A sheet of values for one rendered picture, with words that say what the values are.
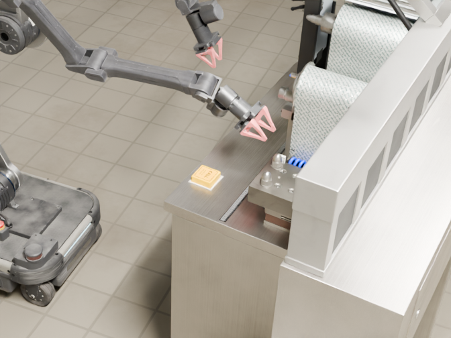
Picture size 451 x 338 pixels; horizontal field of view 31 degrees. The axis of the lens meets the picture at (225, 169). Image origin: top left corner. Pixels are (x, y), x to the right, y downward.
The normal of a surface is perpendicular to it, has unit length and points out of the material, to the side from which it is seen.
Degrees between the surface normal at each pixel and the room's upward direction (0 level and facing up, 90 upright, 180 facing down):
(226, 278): 90
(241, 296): 90
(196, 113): 0
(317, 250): 90
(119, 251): 0
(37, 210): 0
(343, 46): 92
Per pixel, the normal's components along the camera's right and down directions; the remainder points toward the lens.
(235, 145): 0.05, -0.78
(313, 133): -0.47, 0.53
